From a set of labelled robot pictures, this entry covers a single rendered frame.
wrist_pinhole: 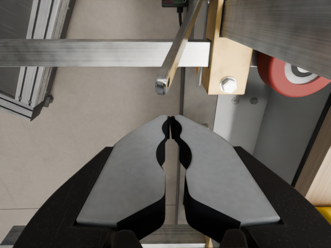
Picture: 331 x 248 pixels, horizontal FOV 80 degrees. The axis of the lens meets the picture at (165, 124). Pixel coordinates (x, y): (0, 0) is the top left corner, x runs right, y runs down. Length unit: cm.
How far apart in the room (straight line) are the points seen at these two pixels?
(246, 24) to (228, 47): 8
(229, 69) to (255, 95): 33
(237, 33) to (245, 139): 48
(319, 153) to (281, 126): 20
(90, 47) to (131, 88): 93
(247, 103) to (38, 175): 158
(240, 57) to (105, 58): 17
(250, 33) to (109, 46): 16
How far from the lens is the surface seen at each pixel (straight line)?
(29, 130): 157
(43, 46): 30
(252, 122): 62
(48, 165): 170
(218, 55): 26
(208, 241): 31
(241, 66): 27
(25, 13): 106
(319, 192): 41
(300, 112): 50
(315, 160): 38
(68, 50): 29
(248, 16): 19
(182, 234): 33
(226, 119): 59
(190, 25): 18
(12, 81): 118
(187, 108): 47
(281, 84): 26
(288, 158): 54
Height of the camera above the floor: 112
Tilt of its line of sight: 61 degrees down
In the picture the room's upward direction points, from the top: 179 degrees clockwise
